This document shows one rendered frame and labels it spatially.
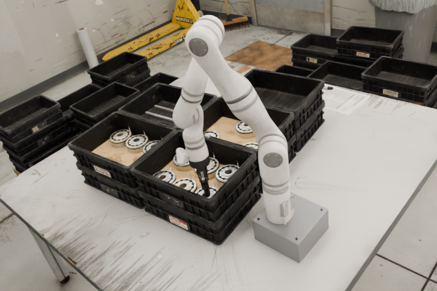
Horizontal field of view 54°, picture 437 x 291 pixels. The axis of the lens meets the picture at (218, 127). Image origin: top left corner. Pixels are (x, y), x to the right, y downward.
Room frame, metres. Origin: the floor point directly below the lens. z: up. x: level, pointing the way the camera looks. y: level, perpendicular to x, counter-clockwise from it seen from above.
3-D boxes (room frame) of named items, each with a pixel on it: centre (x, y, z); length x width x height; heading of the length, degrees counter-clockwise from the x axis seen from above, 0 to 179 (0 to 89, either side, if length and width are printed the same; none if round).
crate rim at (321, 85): (1.75, -0.28, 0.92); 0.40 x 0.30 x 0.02; 48
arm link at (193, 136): (1.22, 0.08, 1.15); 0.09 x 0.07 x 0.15; 141
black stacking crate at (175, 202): (1.31, 0.12, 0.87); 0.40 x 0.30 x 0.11; 48
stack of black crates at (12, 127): (2.68, 1.30, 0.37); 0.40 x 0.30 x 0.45; 132
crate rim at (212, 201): (1.31, 0.12, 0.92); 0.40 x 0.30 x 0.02; 48
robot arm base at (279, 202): (1.08, -0.15, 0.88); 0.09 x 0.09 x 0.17; 45
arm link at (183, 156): (1.21, 0.11, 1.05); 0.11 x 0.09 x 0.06; 92
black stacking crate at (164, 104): (1.80, 0.22, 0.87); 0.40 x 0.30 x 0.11; 48
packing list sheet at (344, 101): (1.94, -0.63, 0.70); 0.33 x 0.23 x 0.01; 42
